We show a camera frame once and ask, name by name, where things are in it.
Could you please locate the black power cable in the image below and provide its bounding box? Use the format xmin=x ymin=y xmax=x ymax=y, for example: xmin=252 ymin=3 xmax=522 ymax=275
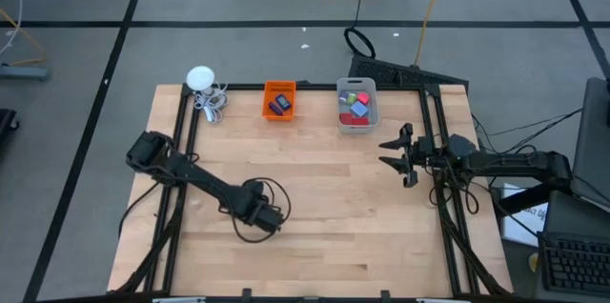
xmin=474 ymin=107 xmax=585 ymax=156

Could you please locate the orange plastic basket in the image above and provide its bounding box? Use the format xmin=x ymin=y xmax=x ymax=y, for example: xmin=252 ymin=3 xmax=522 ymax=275
xmin=261 ymin=80 xmax=297 ymax=122

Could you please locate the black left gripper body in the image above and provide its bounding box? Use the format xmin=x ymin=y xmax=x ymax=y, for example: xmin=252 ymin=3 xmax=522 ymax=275
xmin=245 ymin=200 xmax=287 ymax=235

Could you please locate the yellow hanging cable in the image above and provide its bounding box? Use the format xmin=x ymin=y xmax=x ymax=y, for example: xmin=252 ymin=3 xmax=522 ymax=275
xmin=413 ymin=0 xmax=452 ymax=67

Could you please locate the grey metal floor foot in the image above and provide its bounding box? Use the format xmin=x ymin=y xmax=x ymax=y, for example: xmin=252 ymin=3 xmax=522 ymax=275
xmin=0 ymin=64 xmax=51 ymax=82

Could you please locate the black floor object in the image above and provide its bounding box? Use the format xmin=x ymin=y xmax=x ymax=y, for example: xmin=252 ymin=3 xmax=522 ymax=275
xmin=0 ymin=108 xmax=20 ymax=152

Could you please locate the white paper sheet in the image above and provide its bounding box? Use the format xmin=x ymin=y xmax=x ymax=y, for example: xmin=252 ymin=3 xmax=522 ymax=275
xmin=500 ymin=182 xmax=549 ymax=248

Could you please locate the black perforated panel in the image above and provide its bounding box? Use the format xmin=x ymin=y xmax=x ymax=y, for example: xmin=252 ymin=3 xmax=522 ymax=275
xmin=349 ymin=53 xmax=470 ymax=89

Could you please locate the white coiled cable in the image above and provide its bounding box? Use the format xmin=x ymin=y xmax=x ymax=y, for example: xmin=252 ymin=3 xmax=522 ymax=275
xmin=193 ymin=82 xmax=230 ymax=126

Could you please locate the black aluminium rig frame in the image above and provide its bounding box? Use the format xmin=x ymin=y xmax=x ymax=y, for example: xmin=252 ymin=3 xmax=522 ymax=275
xmin=113 ymin=82 xmax=514 ymax=297

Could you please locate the black arm base cable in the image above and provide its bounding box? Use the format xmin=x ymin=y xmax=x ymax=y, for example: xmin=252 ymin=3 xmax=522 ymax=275
xmin=117 ymin=181 xmax=161 ymax=238

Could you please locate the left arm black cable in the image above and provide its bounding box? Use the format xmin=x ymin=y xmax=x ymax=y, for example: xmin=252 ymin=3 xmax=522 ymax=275
xmin=231 ymin=176 xmax=293 ymax=245

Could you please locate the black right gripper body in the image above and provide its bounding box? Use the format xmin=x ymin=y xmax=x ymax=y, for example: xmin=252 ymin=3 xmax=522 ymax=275
xmin=399 ymin=122 xmax=444 ymax=189

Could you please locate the light blue charger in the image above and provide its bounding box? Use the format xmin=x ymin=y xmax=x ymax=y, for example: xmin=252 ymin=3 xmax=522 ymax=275
xmin=350 ymin=101 xmax=371 ymax=119

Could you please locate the dark grey desk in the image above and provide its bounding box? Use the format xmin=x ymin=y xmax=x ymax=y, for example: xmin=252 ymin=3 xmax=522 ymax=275
xmin=495 ymin=183 xmax=610 ymax=303

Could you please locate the white dome-shaped device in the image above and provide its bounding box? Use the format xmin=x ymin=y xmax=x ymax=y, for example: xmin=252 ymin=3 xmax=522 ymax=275
xmin=185 ymin=65 xmax=216 ymax=92

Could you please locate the large computer monitor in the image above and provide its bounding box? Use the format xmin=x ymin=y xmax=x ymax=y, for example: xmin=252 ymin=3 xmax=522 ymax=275
xmin=569 ymin=76 xmax=610 ymax=213

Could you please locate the yellow floor cable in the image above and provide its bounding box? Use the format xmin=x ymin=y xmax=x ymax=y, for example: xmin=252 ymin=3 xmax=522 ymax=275
xmin=0 ymin=7 xmax=49 ymax=67

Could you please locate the black computer keyboard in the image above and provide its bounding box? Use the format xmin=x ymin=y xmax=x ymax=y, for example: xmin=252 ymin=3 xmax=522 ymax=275
xmin=537 ymin=231 xmax=610 ymax=297

